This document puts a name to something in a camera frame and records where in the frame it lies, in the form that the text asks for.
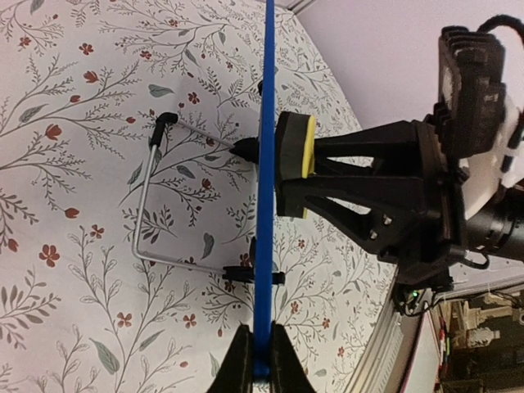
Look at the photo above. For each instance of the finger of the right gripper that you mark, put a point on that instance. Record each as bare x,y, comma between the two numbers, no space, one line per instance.
379,213
383,142

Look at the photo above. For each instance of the wire whiteboard stand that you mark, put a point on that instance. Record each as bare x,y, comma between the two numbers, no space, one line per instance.
204,193

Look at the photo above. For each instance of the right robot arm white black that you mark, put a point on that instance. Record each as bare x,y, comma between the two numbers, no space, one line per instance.
495,230

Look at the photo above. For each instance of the yellow black eraser sponge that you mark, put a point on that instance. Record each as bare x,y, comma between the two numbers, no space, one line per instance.
294,158

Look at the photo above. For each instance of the floral patterned table mat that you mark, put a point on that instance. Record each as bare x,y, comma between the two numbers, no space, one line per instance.
82,83

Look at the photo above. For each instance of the small blue-framed whiteboard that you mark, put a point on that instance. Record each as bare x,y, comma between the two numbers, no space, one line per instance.
262,323

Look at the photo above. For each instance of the front aluminium rail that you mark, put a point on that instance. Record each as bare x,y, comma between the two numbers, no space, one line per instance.
375,364

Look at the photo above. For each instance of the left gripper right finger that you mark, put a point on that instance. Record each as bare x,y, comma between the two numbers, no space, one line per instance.
286,372

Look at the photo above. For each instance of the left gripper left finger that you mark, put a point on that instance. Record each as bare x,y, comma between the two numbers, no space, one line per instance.
235,373

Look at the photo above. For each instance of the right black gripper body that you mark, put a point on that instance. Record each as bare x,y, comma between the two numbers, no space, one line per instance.
434,237

